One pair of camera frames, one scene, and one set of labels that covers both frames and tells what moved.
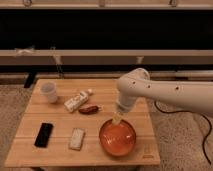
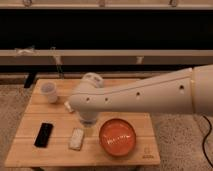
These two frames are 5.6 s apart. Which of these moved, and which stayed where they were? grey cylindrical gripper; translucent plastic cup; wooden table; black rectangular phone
Moved: grey cylindrical gripper
Stayed: black rectangular phone; translucent plastic cup; wooden table
